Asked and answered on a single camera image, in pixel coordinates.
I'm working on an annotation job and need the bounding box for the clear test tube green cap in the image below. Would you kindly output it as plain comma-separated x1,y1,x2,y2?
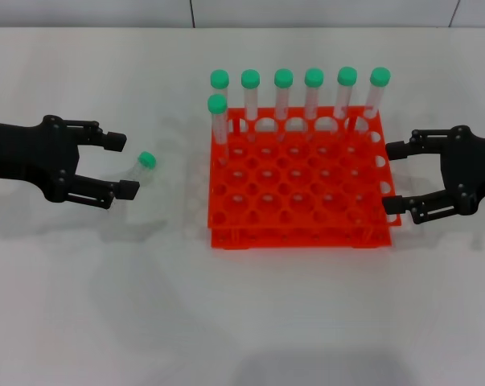
362,67,392,136
209,68,231,100
273,68,294,142
115,150,158,202
240,68,261,142
333,66,358,138
304,67,325,140
208,93,232,166

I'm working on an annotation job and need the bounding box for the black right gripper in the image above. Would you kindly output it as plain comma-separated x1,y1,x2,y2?
381,125,485,226

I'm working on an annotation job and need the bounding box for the orange test tube rack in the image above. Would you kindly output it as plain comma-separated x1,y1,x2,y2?
207,105,404,251

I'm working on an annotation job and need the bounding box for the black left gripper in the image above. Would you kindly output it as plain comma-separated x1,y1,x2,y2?
0,115,141,211

